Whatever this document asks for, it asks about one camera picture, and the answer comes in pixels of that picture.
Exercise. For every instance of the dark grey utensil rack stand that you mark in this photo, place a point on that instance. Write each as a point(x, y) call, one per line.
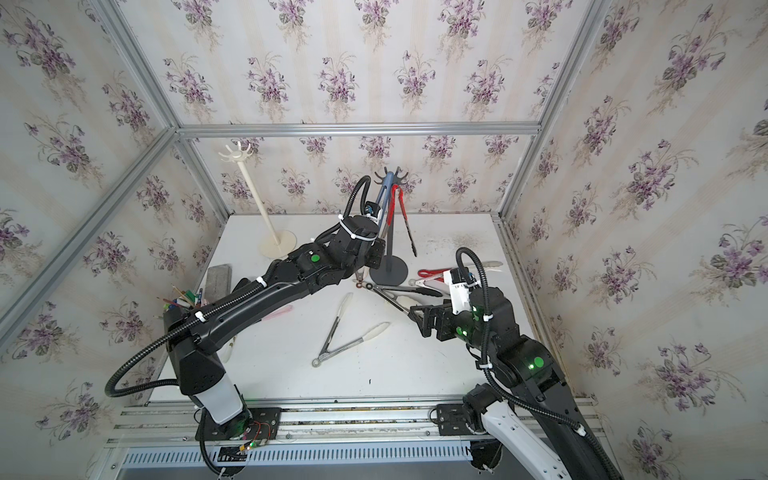
point(393, 270)

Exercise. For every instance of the red handled steel tongs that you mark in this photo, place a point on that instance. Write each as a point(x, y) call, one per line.
point(396, 198)

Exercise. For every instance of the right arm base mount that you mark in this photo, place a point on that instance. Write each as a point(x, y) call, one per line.
point(465, 418)

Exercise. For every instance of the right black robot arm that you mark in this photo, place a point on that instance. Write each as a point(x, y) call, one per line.
point(525, 403)

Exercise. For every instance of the aluminium front rail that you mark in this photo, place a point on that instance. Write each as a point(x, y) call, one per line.
point(173, 423)

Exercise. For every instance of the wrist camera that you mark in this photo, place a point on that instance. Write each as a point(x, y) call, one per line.
point(373, 210)
point(459, 287)

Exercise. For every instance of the white tipped tongs at right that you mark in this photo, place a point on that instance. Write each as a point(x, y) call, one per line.
point(488, 266)

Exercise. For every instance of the pink cup of pens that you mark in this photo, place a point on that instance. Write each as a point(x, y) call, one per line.
point(185, 301)

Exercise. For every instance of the red handled tongs at right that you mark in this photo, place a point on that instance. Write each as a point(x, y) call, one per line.
point(434, 274)

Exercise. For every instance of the cream tipped steel tongs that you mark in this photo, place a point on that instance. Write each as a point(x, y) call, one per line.
point(333, 345)

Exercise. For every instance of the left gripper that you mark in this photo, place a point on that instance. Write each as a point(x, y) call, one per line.
point(378, 251)

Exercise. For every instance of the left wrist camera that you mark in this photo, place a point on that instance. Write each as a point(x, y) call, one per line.
point(373, 210)

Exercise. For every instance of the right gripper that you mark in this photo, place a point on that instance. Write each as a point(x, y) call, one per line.
point(433, 313)

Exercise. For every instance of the grey whiteboard eraser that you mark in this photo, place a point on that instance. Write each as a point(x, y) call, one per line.
point(217, 282)

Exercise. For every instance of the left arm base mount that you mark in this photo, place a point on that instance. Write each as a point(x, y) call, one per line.
point(232, 442)

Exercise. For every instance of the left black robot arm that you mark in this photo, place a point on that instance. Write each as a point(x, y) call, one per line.
point(196, 338)

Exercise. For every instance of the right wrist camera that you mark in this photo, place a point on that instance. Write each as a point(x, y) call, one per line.
point(459, 287)

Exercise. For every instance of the cream utensil rack stand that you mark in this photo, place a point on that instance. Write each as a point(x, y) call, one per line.
point(243, 190)

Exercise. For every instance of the black steel tongs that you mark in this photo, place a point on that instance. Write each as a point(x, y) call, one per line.
point(403, 298)

